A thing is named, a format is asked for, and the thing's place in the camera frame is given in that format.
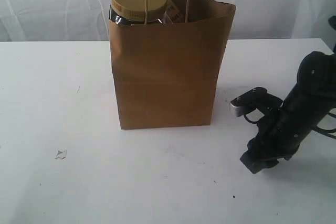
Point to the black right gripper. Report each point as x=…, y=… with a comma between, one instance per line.
x=281, y=136

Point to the clear jar gold lid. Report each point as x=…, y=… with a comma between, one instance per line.
x=133, y=12

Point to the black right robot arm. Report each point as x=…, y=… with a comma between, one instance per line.
x=315, y=76

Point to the brown paper bag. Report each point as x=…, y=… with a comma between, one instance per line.
x=165, y=75

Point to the small clear plastic scrap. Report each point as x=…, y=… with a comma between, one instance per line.
x=61, y=155

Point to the white backdrop curtain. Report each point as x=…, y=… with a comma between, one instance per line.
x=56, y=20

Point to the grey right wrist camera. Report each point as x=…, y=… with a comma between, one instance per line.
x=246, y=103

